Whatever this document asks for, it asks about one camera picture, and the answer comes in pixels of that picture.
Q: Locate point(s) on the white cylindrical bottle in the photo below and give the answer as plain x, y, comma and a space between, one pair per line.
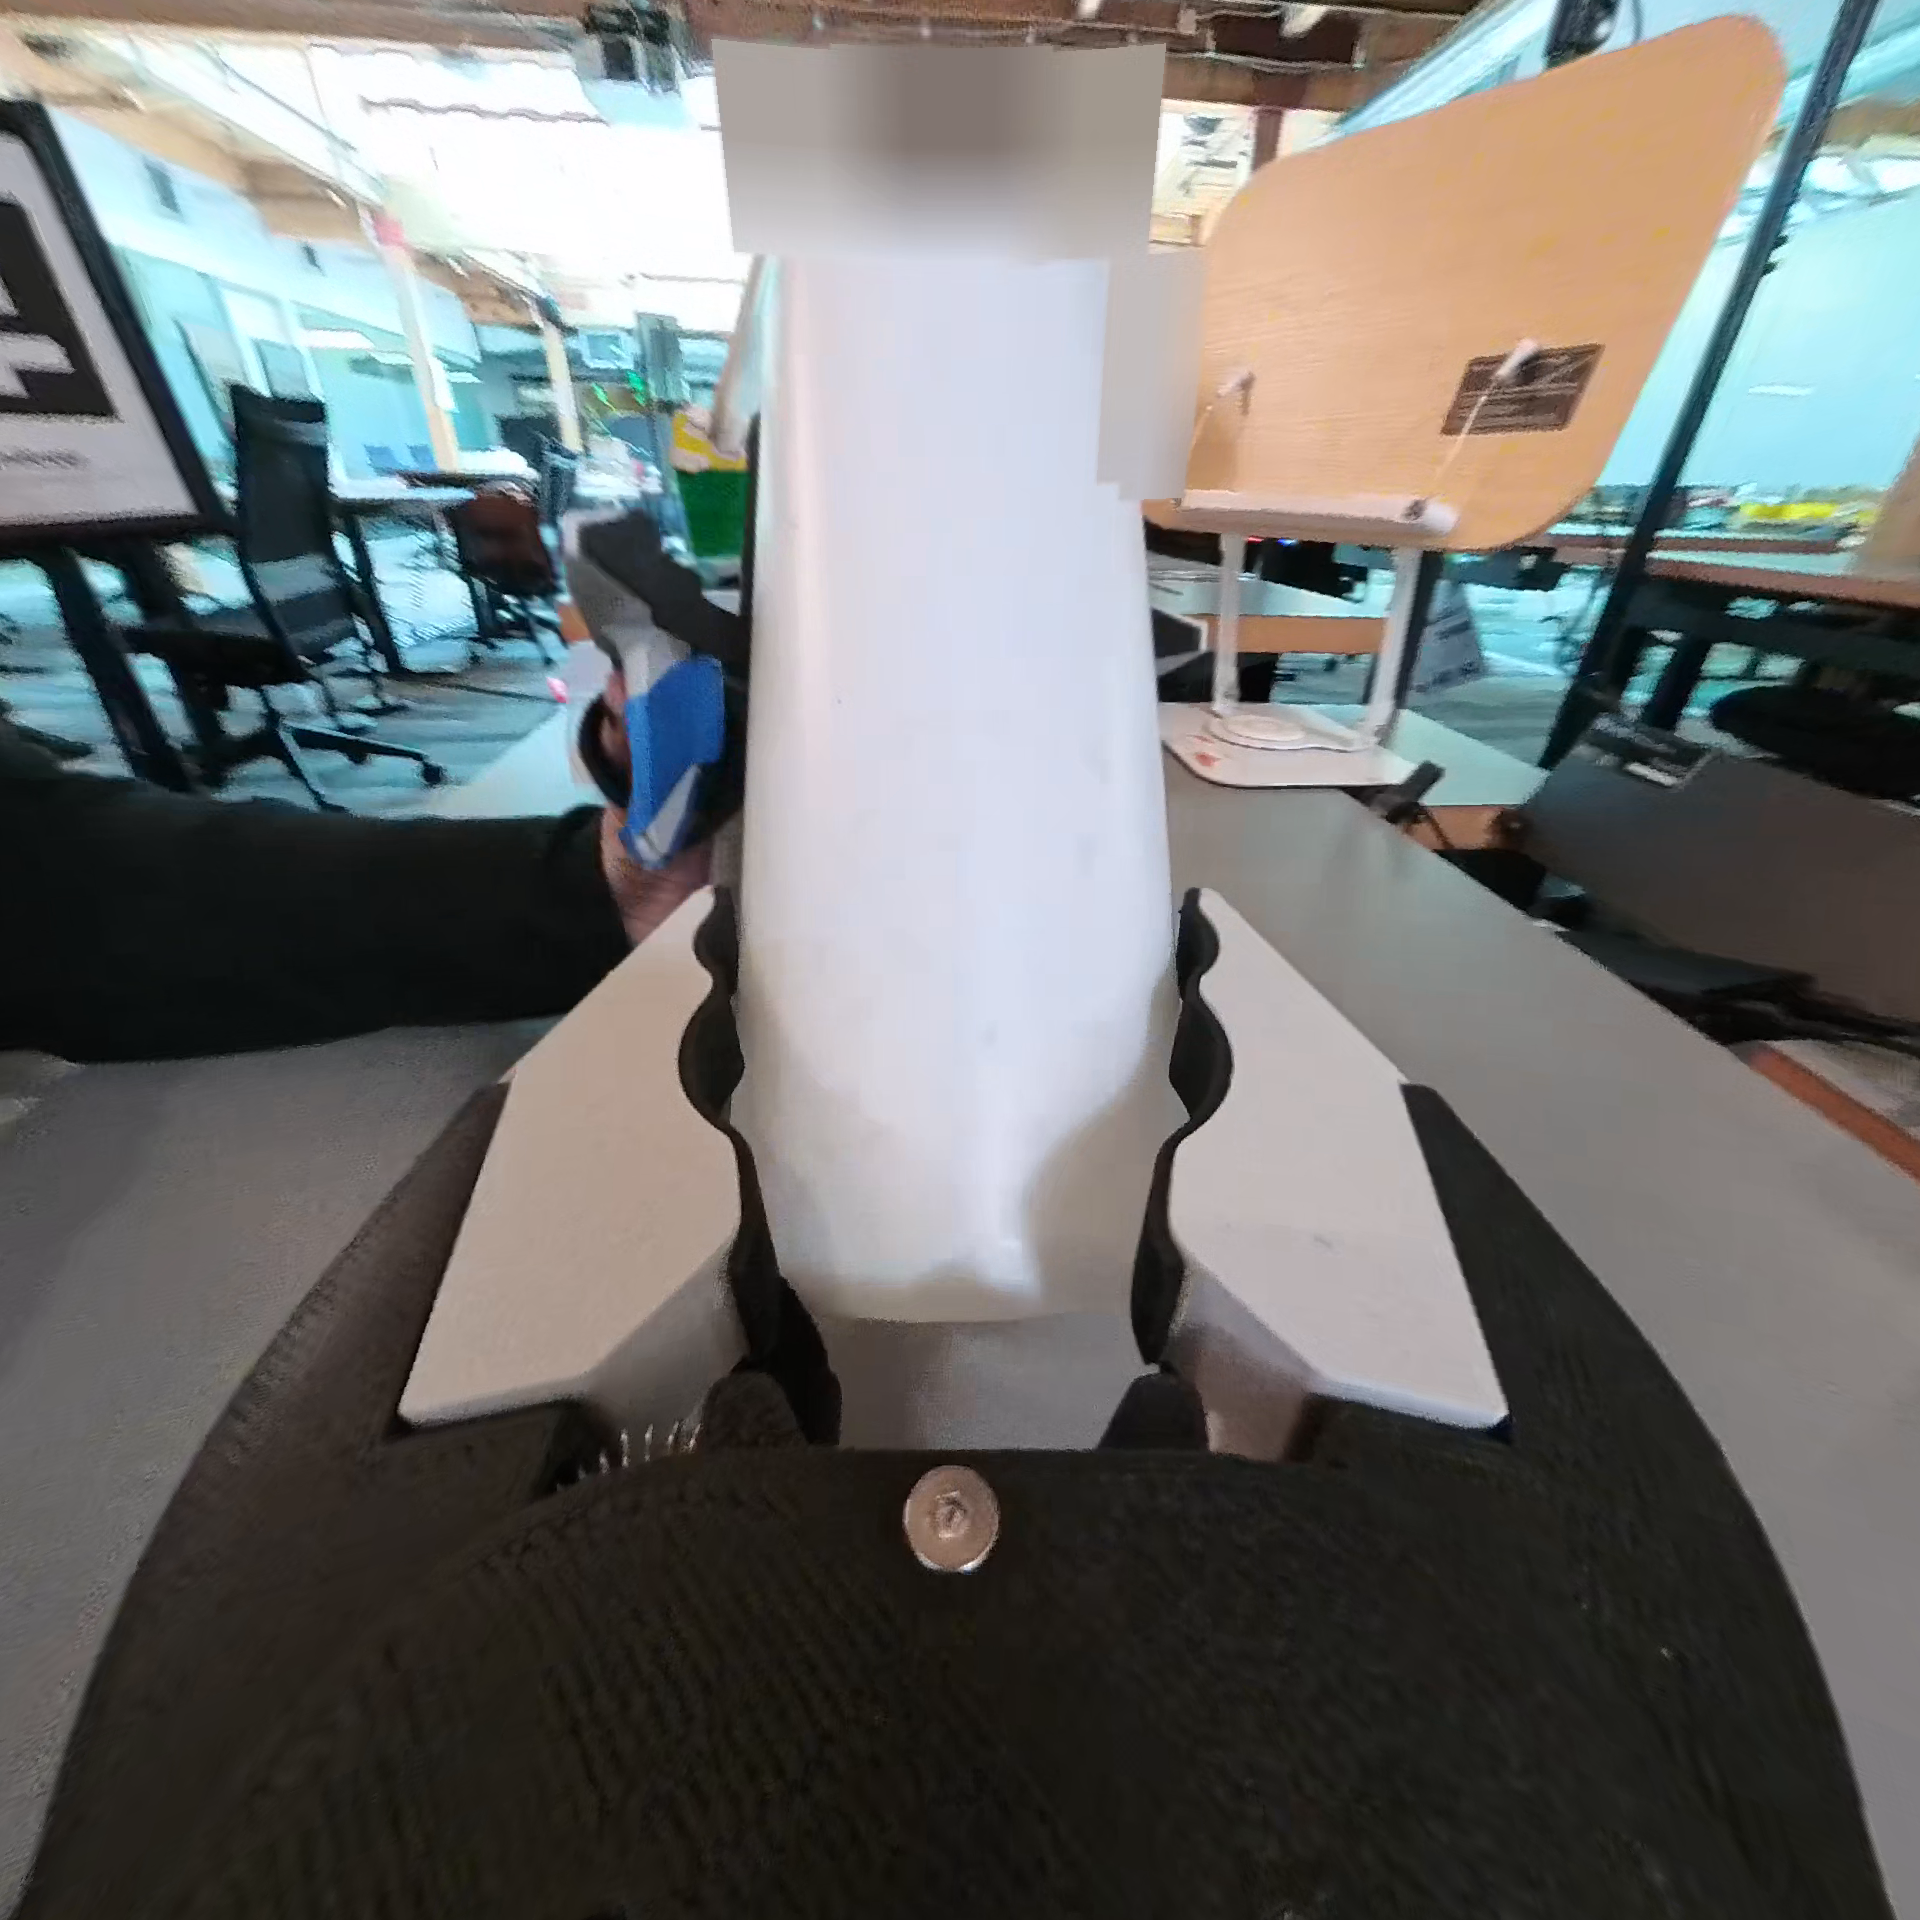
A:
944, 827

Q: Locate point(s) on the black tripod stand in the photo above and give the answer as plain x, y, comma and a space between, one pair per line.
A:
1629, 599

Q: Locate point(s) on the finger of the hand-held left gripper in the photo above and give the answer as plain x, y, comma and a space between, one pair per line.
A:
615, 599

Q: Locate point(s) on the green and yellow box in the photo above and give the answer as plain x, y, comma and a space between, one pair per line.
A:
704, 511

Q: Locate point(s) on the printed tag sign board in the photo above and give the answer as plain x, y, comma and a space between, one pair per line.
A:
90, 376

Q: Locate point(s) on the wooden table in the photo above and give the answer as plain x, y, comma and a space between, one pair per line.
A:
1770, 579

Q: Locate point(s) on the black office chair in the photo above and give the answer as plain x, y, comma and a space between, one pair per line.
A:
504, 557
277, 494

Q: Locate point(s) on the person's left forearm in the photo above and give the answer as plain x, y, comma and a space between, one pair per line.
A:
301, 916

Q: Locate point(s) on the person's left hand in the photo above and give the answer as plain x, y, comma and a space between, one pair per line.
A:
645, 896

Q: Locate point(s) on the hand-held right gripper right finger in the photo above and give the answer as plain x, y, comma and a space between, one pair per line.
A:
1319, 1200

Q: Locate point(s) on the wooden book stand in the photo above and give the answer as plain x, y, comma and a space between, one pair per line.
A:
1426, 270

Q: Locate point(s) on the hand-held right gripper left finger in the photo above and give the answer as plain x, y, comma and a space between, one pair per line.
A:
587, 1200

